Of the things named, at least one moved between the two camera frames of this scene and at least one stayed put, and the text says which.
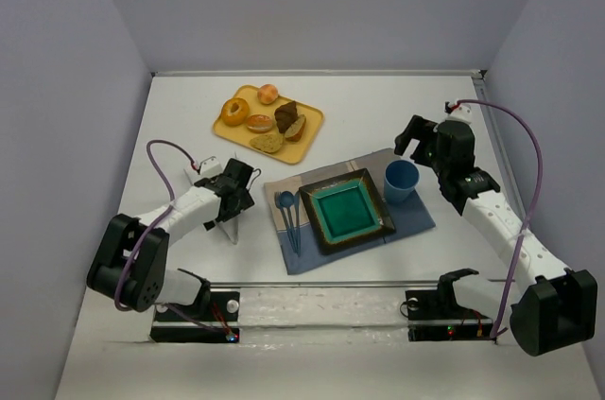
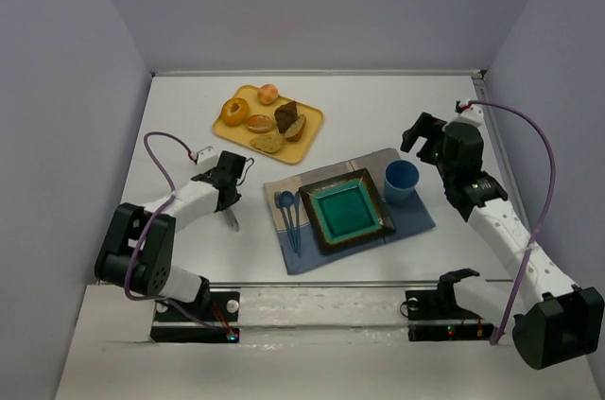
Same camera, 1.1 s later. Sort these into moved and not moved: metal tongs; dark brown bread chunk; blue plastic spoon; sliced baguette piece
Moved: metal tongs
Not moved: sliced baguette piece; dark brown bread chunk; blue plastic spoon
